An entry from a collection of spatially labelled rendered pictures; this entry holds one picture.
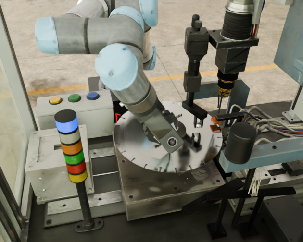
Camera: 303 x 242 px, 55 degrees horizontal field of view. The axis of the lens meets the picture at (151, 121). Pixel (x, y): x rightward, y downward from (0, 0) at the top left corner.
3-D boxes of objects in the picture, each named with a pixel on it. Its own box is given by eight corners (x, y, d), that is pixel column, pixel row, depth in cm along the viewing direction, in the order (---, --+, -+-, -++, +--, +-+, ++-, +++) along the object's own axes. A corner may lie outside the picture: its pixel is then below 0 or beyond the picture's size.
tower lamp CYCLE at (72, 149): (62, 156, 64) (59, 146, 63) (62, 143, 68) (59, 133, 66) (82, 153, 65) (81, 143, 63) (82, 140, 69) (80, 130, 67)
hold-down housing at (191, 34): (182, 94, 83) (189, 25, 70) (180, 86, 87) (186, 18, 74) (202, 94, 84) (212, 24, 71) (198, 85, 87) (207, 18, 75)
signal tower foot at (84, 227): (74, 234, 84) (73, 229, 83) (74, 223, 87) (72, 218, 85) (104, 228, 86) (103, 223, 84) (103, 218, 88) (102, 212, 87)
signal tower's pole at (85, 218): (85, 230, 85) (73, 180, 71) (84, 223, 87) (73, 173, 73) (93, 228, 86) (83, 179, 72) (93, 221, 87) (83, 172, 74)
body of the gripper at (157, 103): (159, 101, 78) (144, 76, 68) (177, 123, 73) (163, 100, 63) (136, 118, 78) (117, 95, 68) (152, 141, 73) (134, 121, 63)
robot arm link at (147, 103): (157, 90, 59) (125, 114, 60) (164, 101, 63) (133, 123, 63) (140, 68, 63) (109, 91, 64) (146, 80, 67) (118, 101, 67)
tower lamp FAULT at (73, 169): (67, 175, 68) (65, 167, 67) (67, 162, 72) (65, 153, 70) (86, 172, 69) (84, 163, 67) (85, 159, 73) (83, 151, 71)
